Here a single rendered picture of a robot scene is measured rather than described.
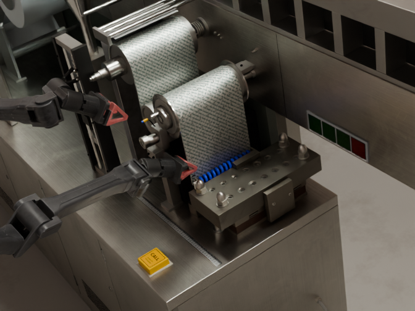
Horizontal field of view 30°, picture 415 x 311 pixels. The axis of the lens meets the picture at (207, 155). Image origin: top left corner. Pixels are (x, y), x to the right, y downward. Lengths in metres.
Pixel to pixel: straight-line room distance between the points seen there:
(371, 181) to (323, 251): 1.44
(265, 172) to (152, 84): 0.46
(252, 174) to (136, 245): 0.42
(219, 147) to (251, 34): 0.37
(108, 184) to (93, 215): 0.48
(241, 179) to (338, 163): 1.77
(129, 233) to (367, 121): 0.85
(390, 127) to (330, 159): 2.10
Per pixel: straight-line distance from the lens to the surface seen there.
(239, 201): 2.29
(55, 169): 2.88
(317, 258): 2.56
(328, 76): 2.16
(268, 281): 2.46
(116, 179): 2.15
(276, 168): 2.40
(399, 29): 1.88
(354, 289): 3.42
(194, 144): 2.35
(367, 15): 1.94
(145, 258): 2.34
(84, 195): 2.06
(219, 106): 2.35
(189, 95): 2.31
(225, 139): 2.42
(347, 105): 2.14
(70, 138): 3.02
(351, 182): 3.97
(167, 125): 2.30
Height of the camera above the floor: 2.47
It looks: 35 degrees down
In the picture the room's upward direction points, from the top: 11 degrees counter-clockwise
